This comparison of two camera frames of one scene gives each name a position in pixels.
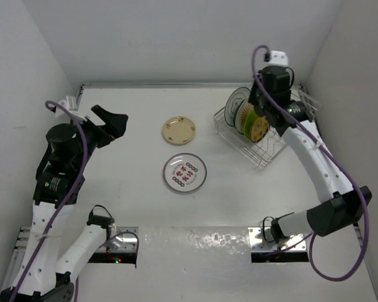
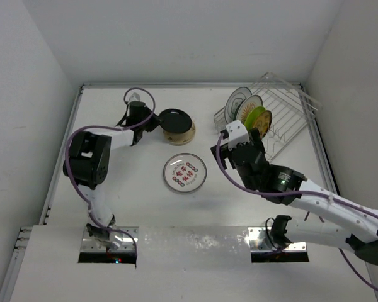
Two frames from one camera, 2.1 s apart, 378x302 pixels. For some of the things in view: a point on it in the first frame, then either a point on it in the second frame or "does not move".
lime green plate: x=250 y=117 does not move
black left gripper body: x=95 y=137 -> x=150 y=124
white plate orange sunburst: x=241 y=112 does not move
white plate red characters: x=185 y=172 does not move
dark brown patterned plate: x=259 y=128 does not move
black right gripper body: x=257 y=98 -> x=255 y=138
